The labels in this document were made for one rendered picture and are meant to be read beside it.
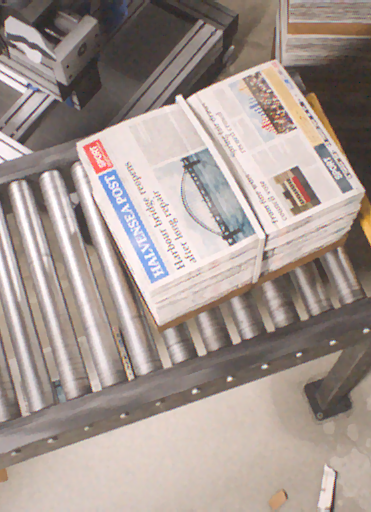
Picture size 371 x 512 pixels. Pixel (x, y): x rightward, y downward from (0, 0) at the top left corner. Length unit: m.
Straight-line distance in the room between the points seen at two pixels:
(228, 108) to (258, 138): 0.07
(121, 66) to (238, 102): 1.13
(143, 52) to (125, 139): 1.18
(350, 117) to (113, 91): 0.71
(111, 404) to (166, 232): 0.33
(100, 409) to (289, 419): 0.91
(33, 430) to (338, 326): 0.56
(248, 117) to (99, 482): 1.19
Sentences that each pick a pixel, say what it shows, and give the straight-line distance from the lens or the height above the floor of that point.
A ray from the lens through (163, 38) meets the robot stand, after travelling 2.38.
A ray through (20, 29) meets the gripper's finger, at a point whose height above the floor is 1.23.
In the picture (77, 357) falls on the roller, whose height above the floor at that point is 0.79.
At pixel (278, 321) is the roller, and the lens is 1.31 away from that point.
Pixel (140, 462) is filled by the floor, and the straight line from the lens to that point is 2.06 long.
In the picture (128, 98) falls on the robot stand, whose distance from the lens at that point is 2.25.
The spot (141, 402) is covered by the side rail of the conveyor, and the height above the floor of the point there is 0.80.
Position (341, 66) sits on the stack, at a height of 0.49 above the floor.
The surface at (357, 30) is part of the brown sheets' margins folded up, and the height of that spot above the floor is 0.62.
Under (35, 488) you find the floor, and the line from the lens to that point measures 2.10.
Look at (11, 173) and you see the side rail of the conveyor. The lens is 1.47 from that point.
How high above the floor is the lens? 2.04
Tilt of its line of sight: 67 degrees down
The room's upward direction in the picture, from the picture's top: 4 degrees counter-clockwise
